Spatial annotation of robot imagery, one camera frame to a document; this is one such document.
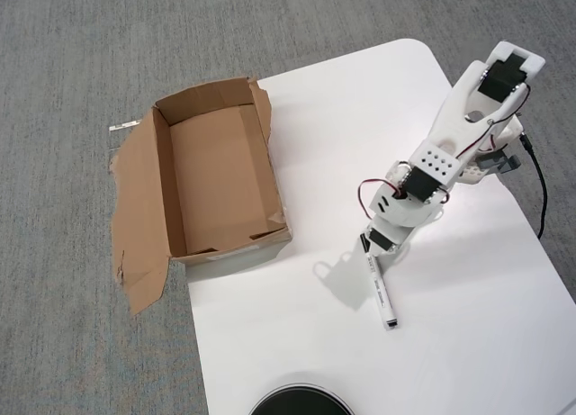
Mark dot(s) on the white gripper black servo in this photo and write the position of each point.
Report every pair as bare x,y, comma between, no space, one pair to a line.
377,240

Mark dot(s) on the white marker pen black cap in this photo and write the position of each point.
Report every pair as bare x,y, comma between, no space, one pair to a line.
380,289

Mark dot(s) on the white five-joint robot arm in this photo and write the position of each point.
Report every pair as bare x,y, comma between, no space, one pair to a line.
454,118

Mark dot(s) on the open brown cardboard box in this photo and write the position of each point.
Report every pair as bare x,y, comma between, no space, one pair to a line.
216,163

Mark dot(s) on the grey table clamp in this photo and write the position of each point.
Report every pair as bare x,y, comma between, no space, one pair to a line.
492,163

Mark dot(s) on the black round disc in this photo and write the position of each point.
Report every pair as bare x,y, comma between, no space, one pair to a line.
300,399

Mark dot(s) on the white paper strip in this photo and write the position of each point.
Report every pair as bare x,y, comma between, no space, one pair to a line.
123,126

